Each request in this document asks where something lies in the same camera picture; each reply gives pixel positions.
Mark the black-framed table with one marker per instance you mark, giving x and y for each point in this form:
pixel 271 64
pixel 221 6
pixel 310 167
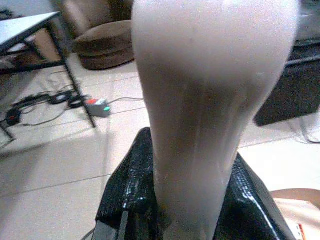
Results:
pixel 22 28

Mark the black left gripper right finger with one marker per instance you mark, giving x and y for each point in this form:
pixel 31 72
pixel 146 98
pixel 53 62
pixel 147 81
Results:
pixel 247 210

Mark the dark floor rug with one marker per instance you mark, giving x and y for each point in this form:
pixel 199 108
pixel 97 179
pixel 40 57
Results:
pixel 292 92

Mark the grey power strip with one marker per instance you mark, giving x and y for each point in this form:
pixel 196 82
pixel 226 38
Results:
pixel 98 107

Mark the small black device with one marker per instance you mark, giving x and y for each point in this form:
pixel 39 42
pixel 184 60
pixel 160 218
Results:
pixel 13 117

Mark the brown upholstered armchair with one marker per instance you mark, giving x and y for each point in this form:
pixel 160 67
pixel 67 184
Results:
pixel 105 42

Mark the tan cardboard box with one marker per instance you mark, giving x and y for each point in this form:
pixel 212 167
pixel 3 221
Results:
pixel 297 212

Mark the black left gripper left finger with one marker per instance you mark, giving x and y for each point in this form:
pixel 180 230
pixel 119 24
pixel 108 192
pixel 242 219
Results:
pixel 130 190

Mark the black round adapter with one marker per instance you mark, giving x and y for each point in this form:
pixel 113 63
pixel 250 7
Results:
pixel 59 98
pixel 77 102

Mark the white cloth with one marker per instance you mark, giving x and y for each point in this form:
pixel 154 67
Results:
pixel 313 132

